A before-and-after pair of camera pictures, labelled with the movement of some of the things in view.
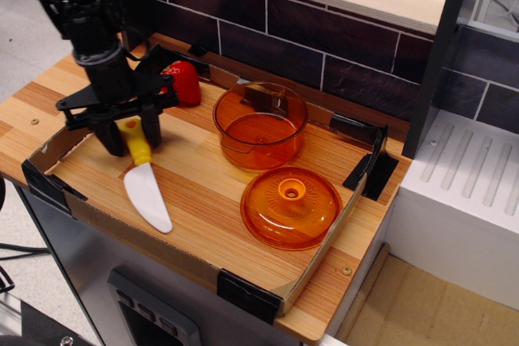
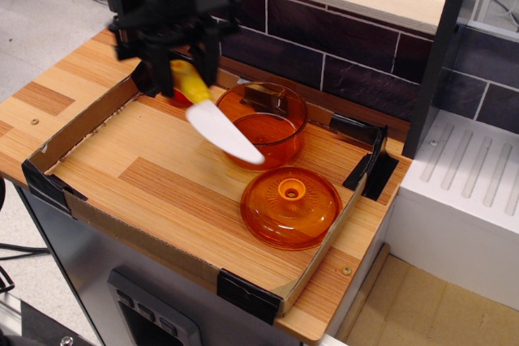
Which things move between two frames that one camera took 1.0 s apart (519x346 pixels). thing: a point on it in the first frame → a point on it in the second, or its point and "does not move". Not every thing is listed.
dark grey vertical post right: x=429 y=99 does not move
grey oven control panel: x=150 y=318 does not move
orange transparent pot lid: x=289 y=209 does not move
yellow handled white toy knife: x=141 y=181 → x=204 y=113
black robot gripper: x=115 y=91 → x=165 y=11
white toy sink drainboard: x=456 y=212 does not move
